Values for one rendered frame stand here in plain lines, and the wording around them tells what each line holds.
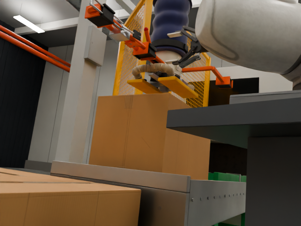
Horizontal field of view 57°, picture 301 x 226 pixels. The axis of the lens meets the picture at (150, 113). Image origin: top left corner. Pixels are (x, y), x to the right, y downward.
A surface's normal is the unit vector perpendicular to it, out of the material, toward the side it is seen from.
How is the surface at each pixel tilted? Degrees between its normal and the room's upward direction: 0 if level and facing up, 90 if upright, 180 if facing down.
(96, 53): 90
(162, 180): 90
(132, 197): 90
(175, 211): 90
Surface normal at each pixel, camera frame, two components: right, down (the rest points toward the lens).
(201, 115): -0.70, -0.21
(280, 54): -0.05, 0.72
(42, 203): 0.87, 0.00
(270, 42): -0.06, 0.51
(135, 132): -0.49, -0.22
